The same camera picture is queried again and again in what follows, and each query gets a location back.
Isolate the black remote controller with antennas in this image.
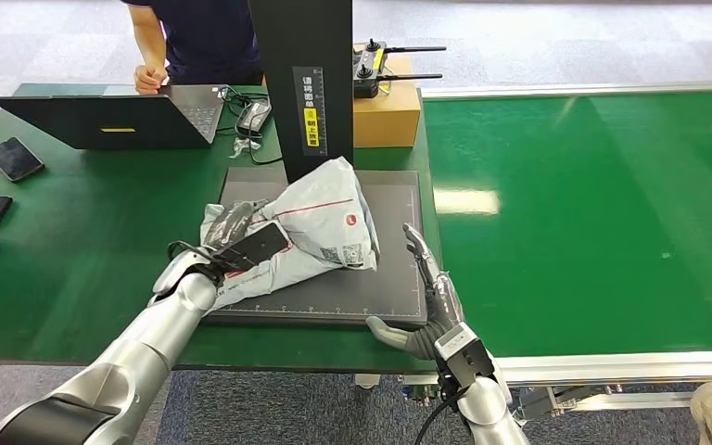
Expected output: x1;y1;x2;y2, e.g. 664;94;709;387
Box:
353;38;448;100

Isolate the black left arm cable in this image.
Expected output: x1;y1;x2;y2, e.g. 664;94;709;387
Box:
166;240;225;274

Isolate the white courier bag red print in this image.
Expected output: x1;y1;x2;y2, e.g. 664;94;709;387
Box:
198;156;382;312

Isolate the crumpled clear plastic wrapper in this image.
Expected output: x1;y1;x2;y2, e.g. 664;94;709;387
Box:
228;137;262;159

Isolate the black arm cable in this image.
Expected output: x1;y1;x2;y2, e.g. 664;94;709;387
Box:
413;380;474;445
166;240;225;274

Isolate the dark grey open laptop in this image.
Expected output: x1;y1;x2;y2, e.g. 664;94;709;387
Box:
0;83;229;152

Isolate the black power cable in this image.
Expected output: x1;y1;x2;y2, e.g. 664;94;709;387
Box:
217;85;285;167

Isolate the person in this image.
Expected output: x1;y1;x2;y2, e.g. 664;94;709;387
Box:
121;0;265;96

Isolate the black scanner base plate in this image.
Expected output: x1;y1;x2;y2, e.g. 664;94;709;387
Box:
202;167;429;328

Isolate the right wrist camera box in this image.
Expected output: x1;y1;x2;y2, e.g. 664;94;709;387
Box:
433;322;497;391

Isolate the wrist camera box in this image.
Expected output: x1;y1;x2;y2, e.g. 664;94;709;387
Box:
433;322;497;391
213;221;291;274

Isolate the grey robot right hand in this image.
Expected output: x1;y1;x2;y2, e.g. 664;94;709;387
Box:
364;222;466;362

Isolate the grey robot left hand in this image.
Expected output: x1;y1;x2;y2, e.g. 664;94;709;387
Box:
202;199;269;253

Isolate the black smartphone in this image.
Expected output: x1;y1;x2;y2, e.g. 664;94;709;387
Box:
0;136;45;184

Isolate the brown cardboard box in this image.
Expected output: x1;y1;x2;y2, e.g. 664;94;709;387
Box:
353;56;423;149

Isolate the aluminium conveyor frame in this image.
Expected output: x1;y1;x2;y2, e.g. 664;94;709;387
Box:
401;80;712;439

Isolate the black scanner column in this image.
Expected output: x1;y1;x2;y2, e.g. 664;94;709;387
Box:
248;0;355;185

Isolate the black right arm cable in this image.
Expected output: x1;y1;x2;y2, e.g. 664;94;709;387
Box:
413;380;474;445

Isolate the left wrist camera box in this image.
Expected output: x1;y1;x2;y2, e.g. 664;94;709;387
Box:
213;221;291;274

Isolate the green conveyor belt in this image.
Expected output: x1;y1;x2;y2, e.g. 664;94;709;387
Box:
423;88;712;359

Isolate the grey laptop power adapter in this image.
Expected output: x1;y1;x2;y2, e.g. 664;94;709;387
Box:
235;99;273;137

